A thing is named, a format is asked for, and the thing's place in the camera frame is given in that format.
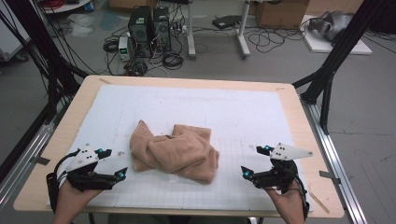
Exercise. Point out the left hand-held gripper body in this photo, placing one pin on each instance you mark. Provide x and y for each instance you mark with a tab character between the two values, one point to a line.
82	157

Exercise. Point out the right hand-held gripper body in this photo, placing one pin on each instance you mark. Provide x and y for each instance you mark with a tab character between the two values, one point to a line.
286	151

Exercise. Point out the brown towel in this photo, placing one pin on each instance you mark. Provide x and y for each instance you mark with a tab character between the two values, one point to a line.
180	152

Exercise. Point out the person's left hand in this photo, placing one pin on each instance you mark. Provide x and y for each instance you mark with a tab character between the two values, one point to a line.
70	202

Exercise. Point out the person's right hand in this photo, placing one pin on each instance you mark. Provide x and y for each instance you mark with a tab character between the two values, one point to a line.
289	207

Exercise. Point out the grey tape strip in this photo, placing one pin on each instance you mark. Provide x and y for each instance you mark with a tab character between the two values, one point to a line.
42	160
329	176

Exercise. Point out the white grid mat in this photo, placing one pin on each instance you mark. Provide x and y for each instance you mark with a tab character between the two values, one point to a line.
264	109

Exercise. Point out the thin wooden stick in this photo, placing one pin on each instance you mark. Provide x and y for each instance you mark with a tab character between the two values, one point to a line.
319	202

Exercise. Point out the white power supply unit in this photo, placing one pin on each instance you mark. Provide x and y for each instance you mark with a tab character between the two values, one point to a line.
124	46

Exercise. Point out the white floor board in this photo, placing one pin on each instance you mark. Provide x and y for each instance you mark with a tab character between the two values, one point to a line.
320	46

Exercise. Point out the large black computer tower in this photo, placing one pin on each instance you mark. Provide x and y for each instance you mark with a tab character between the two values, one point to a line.
140	28

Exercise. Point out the clear plastic sheet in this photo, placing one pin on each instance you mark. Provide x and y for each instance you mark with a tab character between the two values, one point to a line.
81	25

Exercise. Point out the black flat box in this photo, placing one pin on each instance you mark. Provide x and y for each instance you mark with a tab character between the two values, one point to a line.
226	21

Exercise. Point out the grey helmet-shaped device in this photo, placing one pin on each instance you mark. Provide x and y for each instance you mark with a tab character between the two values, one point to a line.
333	23

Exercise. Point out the large cardboard box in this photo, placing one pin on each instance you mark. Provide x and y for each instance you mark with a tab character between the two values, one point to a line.
280	14

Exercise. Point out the slim black computer tower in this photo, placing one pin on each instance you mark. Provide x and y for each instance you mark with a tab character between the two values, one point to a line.
162	28

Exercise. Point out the blue can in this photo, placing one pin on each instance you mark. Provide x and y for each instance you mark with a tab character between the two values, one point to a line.
89	6

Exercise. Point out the white round table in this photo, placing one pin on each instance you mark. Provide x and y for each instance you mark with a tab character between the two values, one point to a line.
68	6

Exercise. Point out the aluminium rail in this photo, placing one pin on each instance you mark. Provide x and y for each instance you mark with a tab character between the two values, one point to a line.
330	155
31	146

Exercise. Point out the black metal frame strut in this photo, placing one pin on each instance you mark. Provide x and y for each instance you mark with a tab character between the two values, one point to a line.
342	43
40	40

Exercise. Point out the white desk frame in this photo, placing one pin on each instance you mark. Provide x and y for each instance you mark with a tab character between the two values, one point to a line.
191	31

